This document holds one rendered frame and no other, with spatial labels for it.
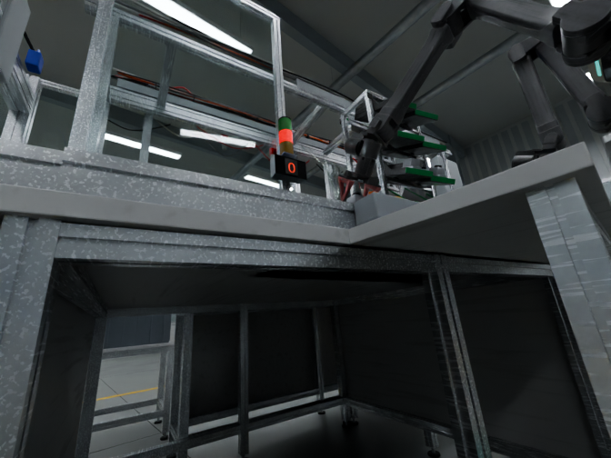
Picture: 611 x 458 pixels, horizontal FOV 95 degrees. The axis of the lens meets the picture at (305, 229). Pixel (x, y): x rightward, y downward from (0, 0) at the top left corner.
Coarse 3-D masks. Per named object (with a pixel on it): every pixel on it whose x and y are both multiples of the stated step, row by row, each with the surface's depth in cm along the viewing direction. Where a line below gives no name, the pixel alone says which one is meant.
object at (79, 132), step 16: (112, 0) 84; (240, 0) 114; (96, 16) 80; (272, 16) 122; (96, 32) 79; (96, 48) 78; (96, 64) 76; (96, 80) 75; (80, 96) 72; (80, 112) 70; (80, 128) 70; (80, 144) 68
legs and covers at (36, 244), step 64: (0, 256) 28; (64, 256) 30; (128, 256) 33; (192, 256) 37; (256, 256) 42; (320, 256) 49; (384, 256) 57; (448, 256) 69; (0, 320) 26; (64, 320) 66; (384, 320) 173; (448, 320) 61; (512, 320) 116; (0, 384) 25; (64, 384) 76; (384, 384) 168; (448, 384) 60; (512, 384) 114; (576, 384) 98; (0, 448) 24; (64, 448) 89; (512, 448) 108; (576, 448) 96
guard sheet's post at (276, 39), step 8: (272, 24) 122; (280, 40) 120; (280, 48) 118; (280, 56) 117; (280, 64) 115; (280, 72) 114; (280, 80) 113; (280, 88) 112; (280, 96) 110; (280, 104) 108; (280, 112) 107; (288, 184) 98
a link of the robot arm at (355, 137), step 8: (376, 120) 87; (368, 128) 89; (376, 128) 87; (352, 136) 96; (360, 136) 94; (368, 136) 91; (376, 136) 88; (352, 144) 94; (384, 144) 91; (352, 152) 95
